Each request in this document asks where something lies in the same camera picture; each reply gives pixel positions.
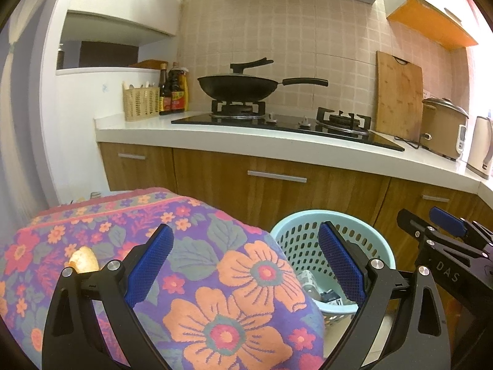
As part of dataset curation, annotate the crumpled trash in basket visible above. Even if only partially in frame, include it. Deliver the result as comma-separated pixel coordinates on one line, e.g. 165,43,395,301
297,270,350,306

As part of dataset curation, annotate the light blue perforated trash basket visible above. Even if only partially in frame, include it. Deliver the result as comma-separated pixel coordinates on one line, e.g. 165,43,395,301
271,210,396,325

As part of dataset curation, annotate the white kitchen countertop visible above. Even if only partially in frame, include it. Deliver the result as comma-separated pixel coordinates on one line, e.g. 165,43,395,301
94,114,492,205

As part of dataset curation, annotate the cream electric kettle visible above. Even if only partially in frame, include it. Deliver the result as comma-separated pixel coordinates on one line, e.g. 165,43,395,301
466,116,493,179

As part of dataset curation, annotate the potato piece on table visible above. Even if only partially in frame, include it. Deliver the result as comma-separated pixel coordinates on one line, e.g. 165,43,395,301
68,246,100,274

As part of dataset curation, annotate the beige rice cooker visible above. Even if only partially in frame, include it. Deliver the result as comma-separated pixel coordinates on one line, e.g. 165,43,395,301
420,98,469,161

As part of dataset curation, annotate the black glass gas stove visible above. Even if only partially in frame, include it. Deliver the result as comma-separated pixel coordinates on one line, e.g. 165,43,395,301
172,100,404,151

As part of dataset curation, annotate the wooden cutting board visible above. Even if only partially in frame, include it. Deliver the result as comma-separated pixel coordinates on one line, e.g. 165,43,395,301
374,51,423,142

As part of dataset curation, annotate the floral purple tablecloth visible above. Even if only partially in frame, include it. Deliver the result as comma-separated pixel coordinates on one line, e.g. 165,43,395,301
1,188,324,369

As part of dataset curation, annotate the orange upper cabinet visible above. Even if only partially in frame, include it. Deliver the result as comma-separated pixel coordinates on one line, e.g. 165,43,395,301
384,0,478,51

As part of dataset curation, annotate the black frying pan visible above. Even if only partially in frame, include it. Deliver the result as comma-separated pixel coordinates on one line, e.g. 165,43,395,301
197,58,329,103

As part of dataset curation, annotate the woven utensil basket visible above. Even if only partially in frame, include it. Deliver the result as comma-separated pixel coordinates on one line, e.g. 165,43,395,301
122,82,159,122

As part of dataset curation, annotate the dark soy sauce bottle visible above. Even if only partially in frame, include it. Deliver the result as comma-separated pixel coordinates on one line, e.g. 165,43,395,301
159,62,171,115

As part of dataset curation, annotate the red label sauce bottle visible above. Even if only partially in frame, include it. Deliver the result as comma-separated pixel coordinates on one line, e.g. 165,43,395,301
169,62,189,113

